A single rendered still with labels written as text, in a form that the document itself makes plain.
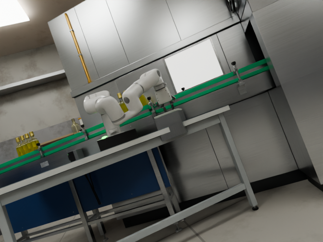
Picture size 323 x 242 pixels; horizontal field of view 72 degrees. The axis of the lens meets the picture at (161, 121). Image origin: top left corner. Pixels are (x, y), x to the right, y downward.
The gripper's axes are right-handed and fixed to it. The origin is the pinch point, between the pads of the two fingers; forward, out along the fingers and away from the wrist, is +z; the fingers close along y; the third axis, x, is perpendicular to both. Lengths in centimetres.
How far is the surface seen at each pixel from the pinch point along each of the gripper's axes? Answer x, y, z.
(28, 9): -194, 180, -192
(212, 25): -51, -51, -42
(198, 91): -19.6, -21.8, -0.8
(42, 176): 50, 72, 0
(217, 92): -16.1, -34.5, 5.0
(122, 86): -42, 39, -27
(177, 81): -39.3, -8.0, -12.3
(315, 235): 52, -52, 76
